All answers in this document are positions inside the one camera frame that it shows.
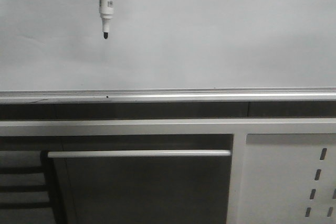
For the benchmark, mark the white whiteboard marker black tip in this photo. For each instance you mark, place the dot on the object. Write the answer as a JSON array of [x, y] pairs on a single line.
[[106, 12]]

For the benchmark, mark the large white whiteboard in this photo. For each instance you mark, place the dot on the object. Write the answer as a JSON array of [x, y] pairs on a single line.
[[168, 50]]

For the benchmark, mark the black ladder-back chair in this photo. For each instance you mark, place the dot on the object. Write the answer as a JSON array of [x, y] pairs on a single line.
[[24, 196]]

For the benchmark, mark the white perforated pegboard panel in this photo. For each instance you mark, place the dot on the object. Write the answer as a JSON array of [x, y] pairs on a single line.
[[288, 178]]

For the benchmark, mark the white horizontal handle bar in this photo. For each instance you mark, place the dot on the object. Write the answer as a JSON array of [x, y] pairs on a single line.
[[140, 153]]

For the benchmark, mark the white metal whiteboard stand frame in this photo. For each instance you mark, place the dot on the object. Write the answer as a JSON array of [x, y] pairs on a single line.
[[238, 128]]

